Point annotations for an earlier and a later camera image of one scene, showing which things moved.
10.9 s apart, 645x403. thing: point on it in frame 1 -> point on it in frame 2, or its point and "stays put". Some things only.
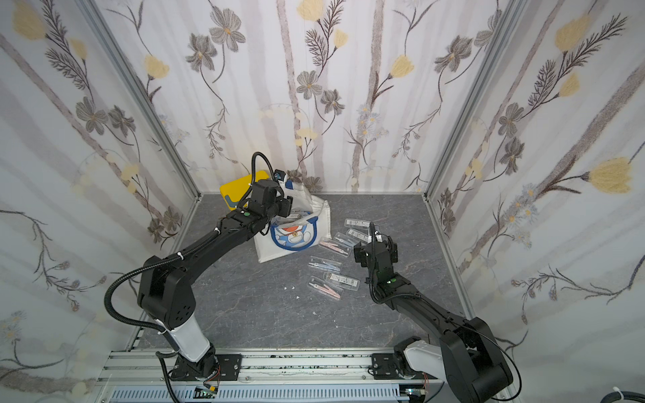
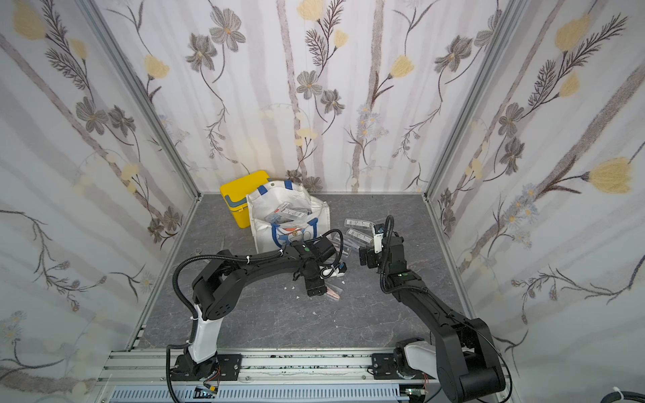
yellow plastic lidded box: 233,192 stays put
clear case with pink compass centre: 325,288 stays put
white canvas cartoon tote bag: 307,225 stays put
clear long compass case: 341,280 -> 285,213
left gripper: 286,206 -> 317,289
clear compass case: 357,222 stays put
